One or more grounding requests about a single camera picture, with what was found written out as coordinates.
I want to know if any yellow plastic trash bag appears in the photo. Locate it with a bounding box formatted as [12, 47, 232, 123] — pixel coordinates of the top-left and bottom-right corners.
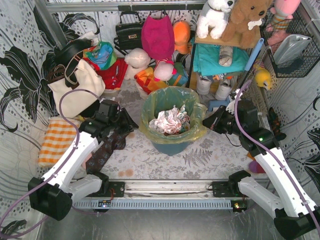
[139, 86, 207, 144]

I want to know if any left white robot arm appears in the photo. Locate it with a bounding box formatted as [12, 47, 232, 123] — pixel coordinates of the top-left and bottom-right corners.
[28, 99, 138, 221]

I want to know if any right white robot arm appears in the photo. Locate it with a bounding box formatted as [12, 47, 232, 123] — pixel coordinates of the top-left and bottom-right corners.
[202, 100, 320, 240]

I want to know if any crumpled paper trash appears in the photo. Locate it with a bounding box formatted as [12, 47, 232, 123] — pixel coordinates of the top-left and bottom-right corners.
[149, 104, 191, 136]

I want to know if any cream canvas tote bag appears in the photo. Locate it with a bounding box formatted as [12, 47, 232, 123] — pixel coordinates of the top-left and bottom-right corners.
[48, 59, 106, 118]

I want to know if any blue plastic trash bin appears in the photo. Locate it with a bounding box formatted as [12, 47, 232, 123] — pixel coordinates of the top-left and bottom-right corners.
[151, 141, 193, 156]

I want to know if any right white sneaker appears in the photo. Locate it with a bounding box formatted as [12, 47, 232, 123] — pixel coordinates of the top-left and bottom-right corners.
[215, 79, 233, 101]

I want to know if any white sneaker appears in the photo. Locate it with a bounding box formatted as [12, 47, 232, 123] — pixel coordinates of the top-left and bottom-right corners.
[215, 79, 233, 101]
[196, 75, 212, 95]

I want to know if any left white sneaker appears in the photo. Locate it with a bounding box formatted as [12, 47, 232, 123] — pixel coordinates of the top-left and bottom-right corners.
[196, 75, 212, 95]

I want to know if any dark patterned necktie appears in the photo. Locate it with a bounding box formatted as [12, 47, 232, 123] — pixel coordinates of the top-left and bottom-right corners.
[85, 132, 129, 174]

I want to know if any red cloth garment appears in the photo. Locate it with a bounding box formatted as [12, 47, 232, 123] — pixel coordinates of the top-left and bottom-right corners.
[96, 58, 128, 90]

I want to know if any orange checkered towel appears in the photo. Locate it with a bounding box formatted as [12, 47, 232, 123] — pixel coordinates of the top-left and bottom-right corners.
[37, 116, 76, 168]

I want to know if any purple orange sock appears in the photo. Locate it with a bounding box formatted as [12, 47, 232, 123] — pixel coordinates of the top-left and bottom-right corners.
[247, 152, 266, 174]

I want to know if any black butterfly toy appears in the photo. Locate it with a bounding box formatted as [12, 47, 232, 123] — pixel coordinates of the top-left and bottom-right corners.
[268, 107, 287, 141]

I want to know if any yellow plush duck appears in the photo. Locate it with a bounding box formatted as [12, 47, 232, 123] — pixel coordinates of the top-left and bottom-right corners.
[253, 63, 272, 91]

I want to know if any teal folded cloth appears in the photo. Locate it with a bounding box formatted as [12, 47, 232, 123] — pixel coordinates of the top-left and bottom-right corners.
[193, 44, 249, 76]

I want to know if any white plush bear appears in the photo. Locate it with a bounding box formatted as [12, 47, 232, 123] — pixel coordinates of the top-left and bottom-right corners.
[124, 48, 151, 80]

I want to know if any pink white plush doll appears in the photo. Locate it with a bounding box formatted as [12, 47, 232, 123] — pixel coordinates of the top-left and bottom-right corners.
[153, 59, 177, 82]

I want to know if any colorful scarf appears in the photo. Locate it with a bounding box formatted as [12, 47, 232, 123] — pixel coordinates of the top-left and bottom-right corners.
[82, 41, 117, 71]

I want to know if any wooden shelf board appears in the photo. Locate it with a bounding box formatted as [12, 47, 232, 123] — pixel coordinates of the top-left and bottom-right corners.
[194, 32, 261, 48]

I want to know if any black leather handbag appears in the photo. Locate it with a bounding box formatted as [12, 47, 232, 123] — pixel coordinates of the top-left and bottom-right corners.
[113, 11, 144, 56]

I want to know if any brown plush dog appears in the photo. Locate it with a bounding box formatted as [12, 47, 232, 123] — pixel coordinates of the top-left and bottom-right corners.
[221, 0, 272, 49]

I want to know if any orange plush toy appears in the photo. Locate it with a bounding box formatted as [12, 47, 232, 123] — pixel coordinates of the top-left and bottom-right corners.
[173, 21, 192, 55]

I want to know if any silver pouch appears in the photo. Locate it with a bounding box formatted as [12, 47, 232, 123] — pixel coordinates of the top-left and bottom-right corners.
[273, 34, 312, 65]

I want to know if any white plush dog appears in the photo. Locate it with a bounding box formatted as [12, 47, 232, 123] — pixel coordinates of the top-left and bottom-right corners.
[196, 0, 235, 40]

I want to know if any pink plush toy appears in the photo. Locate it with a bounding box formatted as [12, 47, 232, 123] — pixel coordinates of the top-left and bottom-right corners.
[267, 0, 301, 31]

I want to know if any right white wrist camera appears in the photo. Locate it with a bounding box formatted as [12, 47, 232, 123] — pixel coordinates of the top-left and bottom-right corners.
[225, 99, 236, 115]

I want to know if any blue handled broom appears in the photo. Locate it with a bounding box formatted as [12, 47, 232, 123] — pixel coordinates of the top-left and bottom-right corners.
[207, 37, 265, 112]

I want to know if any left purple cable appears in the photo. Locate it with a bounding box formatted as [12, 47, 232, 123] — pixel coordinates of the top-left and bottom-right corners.
[0, 89, 106, 238]

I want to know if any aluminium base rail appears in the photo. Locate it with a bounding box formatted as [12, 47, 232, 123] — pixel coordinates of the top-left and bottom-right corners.
[73, 179, 249, 212]

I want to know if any black wire basket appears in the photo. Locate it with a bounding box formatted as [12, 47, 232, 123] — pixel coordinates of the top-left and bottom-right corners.
[260, 12, 320, 78]

